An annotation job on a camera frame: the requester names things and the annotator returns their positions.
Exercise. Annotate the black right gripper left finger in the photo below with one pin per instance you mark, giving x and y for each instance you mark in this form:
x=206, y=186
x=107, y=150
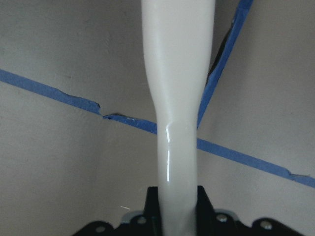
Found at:
x=144, y=222

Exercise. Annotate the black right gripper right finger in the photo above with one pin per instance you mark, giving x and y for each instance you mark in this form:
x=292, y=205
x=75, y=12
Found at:
x=211, y=222

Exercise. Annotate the white hand brush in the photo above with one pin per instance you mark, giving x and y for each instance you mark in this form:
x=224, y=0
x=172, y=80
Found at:
x=177, y=44

